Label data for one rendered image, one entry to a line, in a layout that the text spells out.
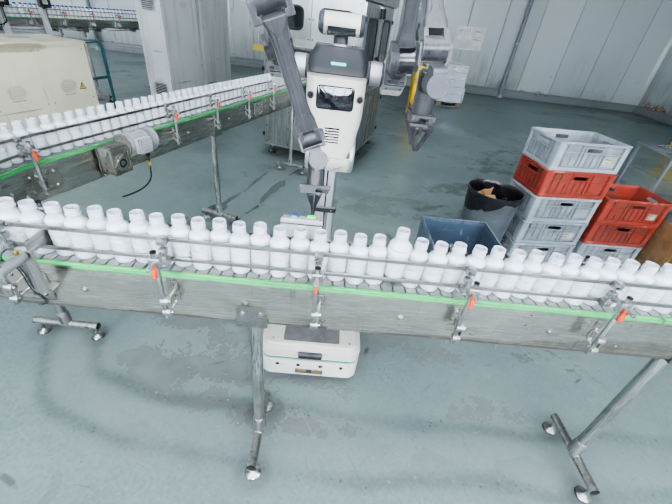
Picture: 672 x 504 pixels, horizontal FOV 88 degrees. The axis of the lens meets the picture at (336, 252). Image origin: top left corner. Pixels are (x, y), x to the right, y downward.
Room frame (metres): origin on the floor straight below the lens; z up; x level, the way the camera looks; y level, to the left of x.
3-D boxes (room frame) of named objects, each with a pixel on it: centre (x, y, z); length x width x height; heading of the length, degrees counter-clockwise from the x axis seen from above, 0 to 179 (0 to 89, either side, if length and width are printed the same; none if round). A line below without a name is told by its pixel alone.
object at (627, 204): (3.05, -2.50, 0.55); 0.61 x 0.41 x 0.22; 96
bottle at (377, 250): (0.89, -0.13, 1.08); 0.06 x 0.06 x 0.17
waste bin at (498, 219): (2.79, -1.26, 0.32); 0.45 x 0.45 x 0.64
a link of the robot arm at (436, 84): (1.00, -0.19, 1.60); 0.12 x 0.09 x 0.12; 5
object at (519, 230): (2.92, -1.80, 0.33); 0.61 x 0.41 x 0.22; 99
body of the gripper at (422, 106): (1.04, -0.19, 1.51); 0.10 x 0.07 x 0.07; 2
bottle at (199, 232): (0.85, 0.41, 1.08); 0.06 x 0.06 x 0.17
